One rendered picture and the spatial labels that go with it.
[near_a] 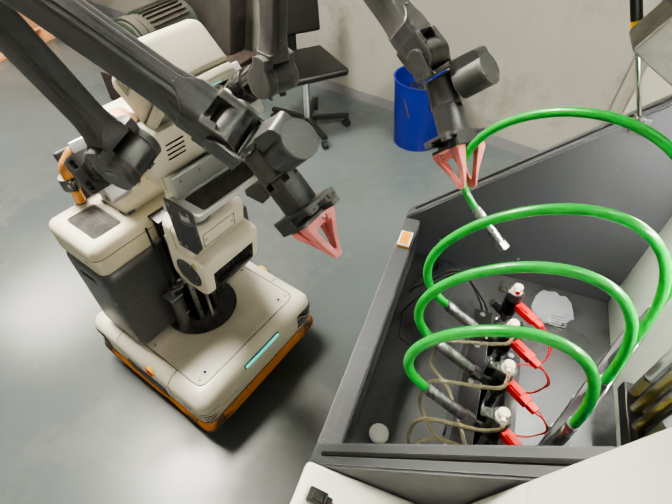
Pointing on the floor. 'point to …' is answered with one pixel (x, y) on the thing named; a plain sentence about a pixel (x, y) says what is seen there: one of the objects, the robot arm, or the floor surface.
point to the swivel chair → (311, 64)
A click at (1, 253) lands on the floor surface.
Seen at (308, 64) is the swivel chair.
